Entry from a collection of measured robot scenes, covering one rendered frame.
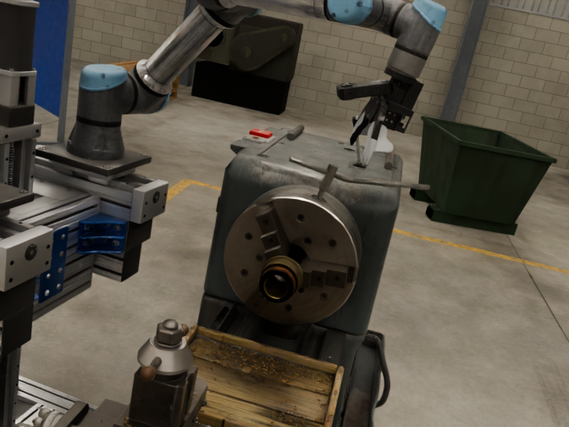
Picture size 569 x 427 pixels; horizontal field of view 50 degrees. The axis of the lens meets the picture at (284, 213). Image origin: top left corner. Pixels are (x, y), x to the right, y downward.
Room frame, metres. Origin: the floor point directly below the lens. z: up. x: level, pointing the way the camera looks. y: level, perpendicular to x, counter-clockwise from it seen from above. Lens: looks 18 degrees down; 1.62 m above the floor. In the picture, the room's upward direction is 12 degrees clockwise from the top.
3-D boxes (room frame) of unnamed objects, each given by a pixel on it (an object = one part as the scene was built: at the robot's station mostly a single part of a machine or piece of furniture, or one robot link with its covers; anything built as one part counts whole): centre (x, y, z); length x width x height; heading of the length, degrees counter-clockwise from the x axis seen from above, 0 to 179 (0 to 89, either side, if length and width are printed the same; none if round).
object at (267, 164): (1.77, -0.08, 1.06); 0.59 x 0.48 x 0.39; 172
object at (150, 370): (0.72, 0.13, 1.13); 0.04 x 0.02 x 0.02; 172
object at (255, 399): (1.10, 0.00, 0.89); 0.36 x 0.30 x 0.04; 82
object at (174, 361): (0.77, 0.12, 1.13); 0.08 x 0.08 x 0.03
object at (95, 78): (1.62, 0.53, 1.33); 0.13 x 0.12 x 0.14; 151
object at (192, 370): (0.77, 0.12, 1.07); 0.07 x 0.07 x 0.10; 82
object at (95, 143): (1.61, 0.54, 1.21); 0.15 x 0.15 x 0.10
